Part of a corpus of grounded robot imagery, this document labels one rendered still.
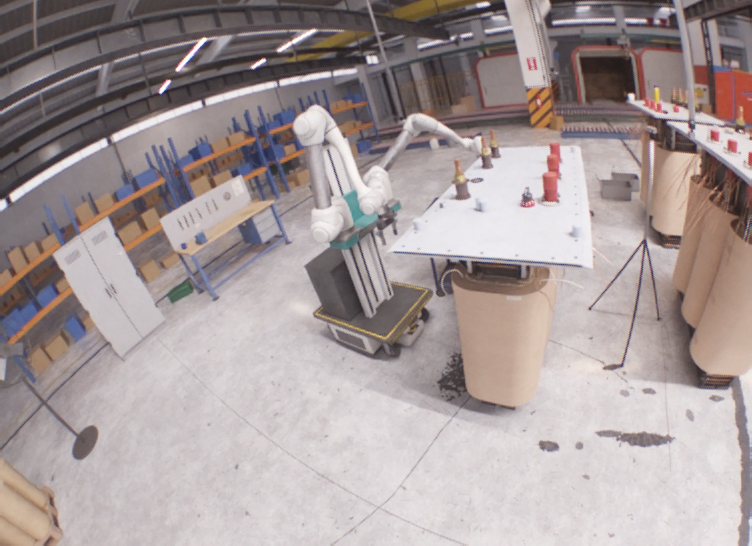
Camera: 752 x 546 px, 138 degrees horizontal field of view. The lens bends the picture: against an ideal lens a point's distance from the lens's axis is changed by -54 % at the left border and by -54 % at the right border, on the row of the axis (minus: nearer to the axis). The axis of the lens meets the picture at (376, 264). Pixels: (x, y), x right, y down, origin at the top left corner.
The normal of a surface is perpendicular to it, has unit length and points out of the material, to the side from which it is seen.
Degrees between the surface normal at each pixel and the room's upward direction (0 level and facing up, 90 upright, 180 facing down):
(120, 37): 90
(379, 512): 0
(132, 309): 90
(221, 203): 90
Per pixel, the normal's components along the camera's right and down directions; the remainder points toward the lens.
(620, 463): -0.26, -0.84
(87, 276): 0.81, 0.07
